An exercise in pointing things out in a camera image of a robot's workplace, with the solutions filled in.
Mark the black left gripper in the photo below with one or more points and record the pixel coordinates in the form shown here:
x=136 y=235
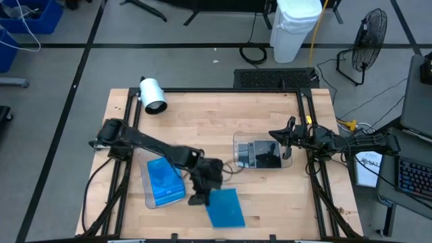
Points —
x=207 y=175

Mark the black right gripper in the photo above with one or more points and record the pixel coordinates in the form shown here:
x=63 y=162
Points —
x=302 y=138

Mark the blue jewel case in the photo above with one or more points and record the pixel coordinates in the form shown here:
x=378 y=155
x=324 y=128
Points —
x=226 y=209
x=182 y=194
x=163 y=179

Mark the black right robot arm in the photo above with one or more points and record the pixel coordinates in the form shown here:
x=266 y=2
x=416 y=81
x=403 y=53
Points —
x=368 y=143

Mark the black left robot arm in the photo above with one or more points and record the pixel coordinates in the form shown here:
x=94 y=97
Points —
x=152 y=145

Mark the yellow tape tag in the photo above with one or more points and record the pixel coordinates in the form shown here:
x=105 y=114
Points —
x=308 y=119

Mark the black perforated box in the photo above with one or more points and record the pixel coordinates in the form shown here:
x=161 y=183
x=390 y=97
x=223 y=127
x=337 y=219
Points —
x=270 y=78

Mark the yellow plug connector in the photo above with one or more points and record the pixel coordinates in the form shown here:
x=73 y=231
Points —
x=351 y=124

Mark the white printed paper sheet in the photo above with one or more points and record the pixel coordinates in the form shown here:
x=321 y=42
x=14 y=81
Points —
x=368 y=175

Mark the white trash bin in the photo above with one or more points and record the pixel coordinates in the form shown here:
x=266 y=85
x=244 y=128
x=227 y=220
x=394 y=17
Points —
x=293 y=30

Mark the grey desk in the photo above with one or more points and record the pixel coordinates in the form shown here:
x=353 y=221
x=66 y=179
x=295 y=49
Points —
x=388 y=168
x=415 y=101

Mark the white cylindrical spotlight lamp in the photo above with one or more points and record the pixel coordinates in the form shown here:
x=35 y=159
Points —
x=152 y=92

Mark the black backdrop stand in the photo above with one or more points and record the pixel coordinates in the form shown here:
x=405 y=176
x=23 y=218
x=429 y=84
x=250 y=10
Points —
x=338 y=15
x=194 y=17
x=267 y=22

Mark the black floor fan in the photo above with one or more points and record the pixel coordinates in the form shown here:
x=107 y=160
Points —
x=369 y=40

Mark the black backlit keyboard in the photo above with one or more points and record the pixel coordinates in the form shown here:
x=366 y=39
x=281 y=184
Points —
x=413 y=177

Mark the black desk device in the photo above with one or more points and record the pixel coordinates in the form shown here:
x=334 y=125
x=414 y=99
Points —
x=427 y=69

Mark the grey floor bar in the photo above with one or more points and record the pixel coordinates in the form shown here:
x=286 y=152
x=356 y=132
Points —
x=13 y=82

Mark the blue storage tote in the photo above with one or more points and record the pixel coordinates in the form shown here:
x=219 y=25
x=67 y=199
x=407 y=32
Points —
x=44 y=23
x=8 y=54

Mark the black metal table frame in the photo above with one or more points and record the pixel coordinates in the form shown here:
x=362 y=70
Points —
x=219 y=90

